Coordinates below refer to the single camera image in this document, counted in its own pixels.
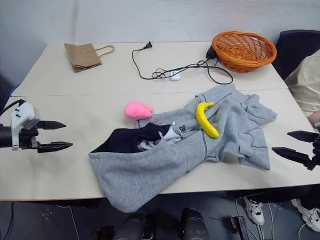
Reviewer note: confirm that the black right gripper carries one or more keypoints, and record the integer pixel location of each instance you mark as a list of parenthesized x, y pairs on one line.
[(316, 152)]

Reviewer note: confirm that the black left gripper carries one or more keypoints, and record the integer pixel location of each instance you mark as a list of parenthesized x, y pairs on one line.
[(28, 140)]

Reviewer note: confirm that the person in beige shirt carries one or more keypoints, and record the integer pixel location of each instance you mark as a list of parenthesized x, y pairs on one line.
[(306, 82)]

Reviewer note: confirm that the white and black sneaker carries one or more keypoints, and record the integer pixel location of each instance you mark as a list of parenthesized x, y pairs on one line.
[(308, 213), (255, 210)]

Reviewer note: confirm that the brown paper bag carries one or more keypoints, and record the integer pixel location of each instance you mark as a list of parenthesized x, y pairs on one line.
[(81, 57)]

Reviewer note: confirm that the pink plush toy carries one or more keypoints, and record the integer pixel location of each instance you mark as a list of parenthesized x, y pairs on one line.
[(137, 111)]

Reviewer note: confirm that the black office chair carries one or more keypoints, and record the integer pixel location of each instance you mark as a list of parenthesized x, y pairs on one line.
[(295, 50)]

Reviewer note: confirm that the yellow toy banana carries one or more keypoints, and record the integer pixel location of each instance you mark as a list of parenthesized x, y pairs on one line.
[(205, 120)]

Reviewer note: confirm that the orange wicker basket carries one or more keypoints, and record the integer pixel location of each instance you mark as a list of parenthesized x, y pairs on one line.
[(243, 52)]

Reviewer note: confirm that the grey zip hoodie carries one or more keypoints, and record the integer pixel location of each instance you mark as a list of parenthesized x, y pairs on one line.
[(190, 147)]

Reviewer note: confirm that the black power adapter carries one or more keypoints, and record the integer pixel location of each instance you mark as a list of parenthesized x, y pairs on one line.
[(211, 52)]

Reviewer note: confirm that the dark rounded shape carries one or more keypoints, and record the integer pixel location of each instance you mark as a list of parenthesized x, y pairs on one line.
[(195, 225)]

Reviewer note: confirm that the white earbuds case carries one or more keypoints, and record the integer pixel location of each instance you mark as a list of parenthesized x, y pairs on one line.
[(174, 75)]

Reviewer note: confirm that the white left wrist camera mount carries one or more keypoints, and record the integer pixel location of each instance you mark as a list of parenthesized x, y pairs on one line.
[(23, 115)]

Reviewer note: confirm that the black floor bracket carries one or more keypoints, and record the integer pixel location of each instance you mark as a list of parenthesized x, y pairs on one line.
[(240, 227)]

